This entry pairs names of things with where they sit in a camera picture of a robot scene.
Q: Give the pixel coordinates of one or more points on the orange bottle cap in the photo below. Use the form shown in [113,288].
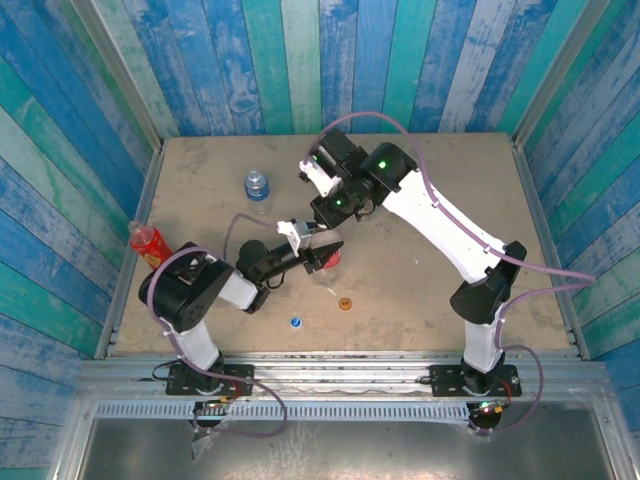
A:
[345,304]

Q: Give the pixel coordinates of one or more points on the white blue bottle cap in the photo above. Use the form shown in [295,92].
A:
[296,322]

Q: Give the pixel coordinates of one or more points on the clear bottle blue label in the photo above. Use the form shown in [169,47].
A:
[257,190]

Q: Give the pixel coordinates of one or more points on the red drink bottle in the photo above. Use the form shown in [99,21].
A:
[150,245]

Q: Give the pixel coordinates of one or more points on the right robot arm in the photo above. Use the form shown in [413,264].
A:
[445,230]

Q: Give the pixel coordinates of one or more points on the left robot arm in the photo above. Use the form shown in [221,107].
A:
[240,295]

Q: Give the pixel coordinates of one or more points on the small circuit board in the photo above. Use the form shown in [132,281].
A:
[220,402]
[492,409]

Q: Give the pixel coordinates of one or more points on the stainless metal sheet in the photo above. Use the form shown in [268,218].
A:
[350,455]

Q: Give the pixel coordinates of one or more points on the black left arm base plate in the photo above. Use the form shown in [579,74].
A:
[240,375]

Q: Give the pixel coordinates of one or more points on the aluminium mounting rail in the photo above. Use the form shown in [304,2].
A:
[340,375]

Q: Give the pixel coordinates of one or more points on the aluminium table side rail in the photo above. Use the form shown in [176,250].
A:
[145,200]
[536,200]

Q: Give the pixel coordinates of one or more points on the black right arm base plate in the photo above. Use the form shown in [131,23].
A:
[445,380]

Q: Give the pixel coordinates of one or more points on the aluminium corner post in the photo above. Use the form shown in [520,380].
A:
[553,70]
[120,70]

